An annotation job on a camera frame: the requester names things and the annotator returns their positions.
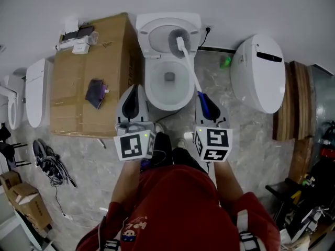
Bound person's right forearm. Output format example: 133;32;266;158
213;161;244;209

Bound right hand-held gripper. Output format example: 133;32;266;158
193;92;233;163

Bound black phone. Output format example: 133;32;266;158
62;26;94;41

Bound stack of wooden planks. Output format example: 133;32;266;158
272;60;317;142

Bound wall socket with plug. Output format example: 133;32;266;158
198;25;212;49

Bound grey harness strap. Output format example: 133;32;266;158
237;209;262;251
98;215;121;251

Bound black floor cable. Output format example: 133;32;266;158
153;108;184;127

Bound grey and purple cloth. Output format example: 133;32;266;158
85;78;109;110

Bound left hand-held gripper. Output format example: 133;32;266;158
113;84;158;162

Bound white slim closed toilet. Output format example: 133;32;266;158
25;58;52;129

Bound tangle of dark cables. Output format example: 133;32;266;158
32;138;77;188

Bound small white box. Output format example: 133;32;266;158
72;44;90;55

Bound white cabinet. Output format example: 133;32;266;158
0;213;53;251

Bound white closed smart toilet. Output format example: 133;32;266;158
230;33;286;114

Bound black stool with clothes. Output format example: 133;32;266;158
0;123;32;172

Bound person's right leg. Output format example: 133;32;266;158
171;147;209;176

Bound white charger with cable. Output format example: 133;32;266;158
61;212;105;229

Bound white open-lid toilet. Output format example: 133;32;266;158
135;12;203;112

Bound green plastic bottle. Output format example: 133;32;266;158
219;56;232;69

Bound black metal rack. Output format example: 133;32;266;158
265;178;335;245

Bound person's left leg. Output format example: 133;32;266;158
153;131;174;168

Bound white and blue toilet brush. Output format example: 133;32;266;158
167;28;210;120

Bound person's leg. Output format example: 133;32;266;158
171;147;209;176
153;131;174;168

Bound small cardboard box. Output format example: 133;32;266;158
7;182;53;231

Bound person's red shirt torso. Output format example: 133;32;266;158
75;165;282;251

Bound person's left forearm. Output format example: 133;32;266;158
109;160;143;211

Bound large cardboard box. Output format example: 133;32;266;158
49;12;144;140

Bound white tube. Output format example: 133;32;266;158
54;35;91;51

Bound flat cardboard box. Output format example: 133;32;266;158
0;170;23;193

